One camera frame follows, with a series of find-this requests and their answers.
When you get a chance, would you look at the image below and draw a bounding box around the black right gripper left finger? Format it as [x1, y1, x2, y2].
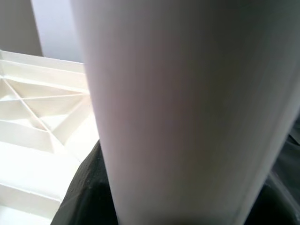
[50, 138, 120, 225]

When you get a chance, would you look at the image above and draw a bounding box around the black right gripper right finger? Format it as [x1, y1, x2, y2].
[236, 172, 300, 225]

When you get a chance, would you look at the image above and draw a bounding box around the white plastic table top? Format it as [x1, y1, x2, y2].
[0, 49, 102, 214]

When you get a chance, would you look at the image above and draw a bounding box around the white plastic table leg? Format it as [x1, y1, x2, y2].
[70, 0, 300, 225]

